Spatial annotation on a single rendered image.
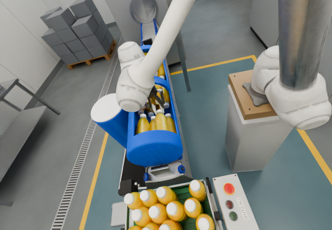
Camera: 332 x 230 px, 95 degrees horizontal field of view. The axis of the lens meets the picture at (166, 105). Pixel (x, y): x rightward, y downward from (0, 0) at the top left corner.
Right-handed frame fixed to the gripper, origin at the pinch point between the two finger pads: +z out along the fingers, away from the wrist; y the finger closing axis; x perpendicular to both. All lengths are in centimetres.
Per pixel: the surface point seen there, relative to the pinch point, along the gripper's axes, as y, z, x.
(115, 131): 43, 26, -11
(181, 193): -1.5, 24.1, 40.5
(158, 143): -0.4, -7.5, 25.5
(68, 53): 224, 73, -307
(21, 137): 245, 85, -88
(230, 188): -24, 3, 46
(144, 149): 7.7, -4.7, 25.2
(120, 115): 32.7, 13.8, -15.2
